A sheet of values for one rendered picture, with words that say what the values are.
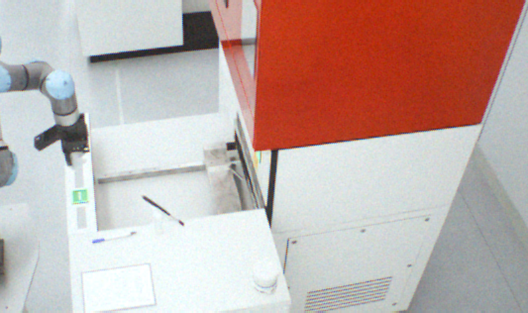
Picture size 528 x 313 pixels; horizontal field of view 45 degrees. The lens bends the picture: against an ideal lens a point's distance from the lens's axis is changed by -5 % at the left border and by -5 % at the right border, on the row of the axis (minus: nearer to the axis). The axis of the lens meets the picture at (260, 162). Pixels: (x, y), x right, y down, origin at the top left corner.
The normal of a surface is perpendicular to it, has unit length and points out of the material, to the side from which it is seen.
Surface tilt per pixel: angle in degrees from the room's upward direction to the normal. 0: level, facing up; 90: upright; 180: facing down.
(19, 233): 0
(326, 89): 90
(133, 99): 0
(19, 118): 0
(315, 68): 90
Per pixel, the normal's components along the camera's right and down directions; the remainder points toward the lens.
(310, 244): 0.22, 0.72
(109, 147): 0.05, -0.68
